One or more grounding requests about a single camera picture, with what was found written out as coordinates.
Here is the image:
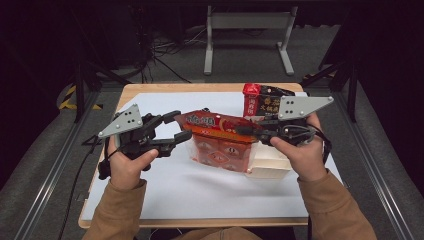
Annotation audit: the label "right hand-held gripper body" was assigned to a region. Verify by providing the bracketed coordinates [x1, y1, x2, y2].
[258, 95, 335, 148]

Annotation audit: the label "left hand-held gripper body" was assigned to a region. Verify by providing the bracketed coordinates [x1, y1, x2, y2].
[97, 103, 172, 161]

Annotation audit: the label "large red black soup packet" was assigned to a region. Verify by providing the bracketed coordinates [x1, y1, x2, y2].
[242, 82, 297, 123]

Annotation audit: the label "orange clear food packet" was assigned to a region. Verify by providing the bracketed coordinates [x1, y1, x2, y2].
[173, 108, 264, 174]

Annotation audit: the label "white compartment box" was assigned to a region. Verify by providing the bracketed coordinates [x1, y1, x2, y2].
[244, 141, 295, 180]

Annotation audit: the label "person's left hand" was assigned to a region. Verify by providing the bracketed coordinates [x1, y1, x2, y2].
[106, 134, 160, 192]

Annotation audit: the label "person's right hand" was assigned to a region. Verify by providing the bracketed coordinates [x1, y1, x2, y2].
[269, 112, 330, 183]

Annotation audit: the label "wooden table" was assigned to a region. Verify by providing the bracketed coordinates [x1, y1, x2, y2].
[77, 82, 312, 230]

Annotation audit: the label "black tripod stand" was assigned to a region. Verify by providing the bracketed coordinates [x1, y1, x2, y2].
[68, 56, 132, 124]
[299, 58, 361, 124]

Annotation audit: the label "white table mat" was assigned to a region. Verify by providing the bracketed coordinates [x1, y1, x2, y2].
[81, 91, 343, 221]

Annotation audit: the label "yellow black hazard tape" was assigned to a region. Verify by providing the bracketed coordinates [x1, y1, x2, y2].
[58, 84, 104, 111]

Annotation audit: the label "grey metal stand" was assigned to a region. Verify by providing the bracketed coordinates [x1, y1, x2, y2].
[203, 4, 299, 77]

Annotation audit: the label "person's tan clothed torso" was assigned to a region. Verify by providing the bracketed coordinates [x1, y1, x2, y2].
[171, 226, 264, 240]

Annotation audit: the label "right hand-held gripper black cable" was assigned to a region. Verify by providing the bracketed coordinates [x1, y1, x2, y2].
[305, 124, 334, 240]

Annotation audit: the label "hand-held gripper black cable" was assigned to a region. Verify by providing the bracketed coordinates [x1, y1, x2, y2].
[305, 124, 334, 240]
[57, 133, 116, 240]

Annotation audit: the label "left hand-held gripper black cable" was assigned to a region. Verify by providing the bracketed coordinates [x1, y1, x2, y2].
[57, 133, 116, 240]

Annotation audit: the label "tangle of black floor cables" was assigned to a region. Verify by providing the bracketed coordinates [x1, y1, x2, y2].
[131, 6, 209, 84]

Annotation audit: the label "aluminium floor rail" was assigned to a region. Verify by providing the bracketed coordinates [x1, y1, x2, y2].
[332, 90, 416, 240]
[12, 89, 101, 240]

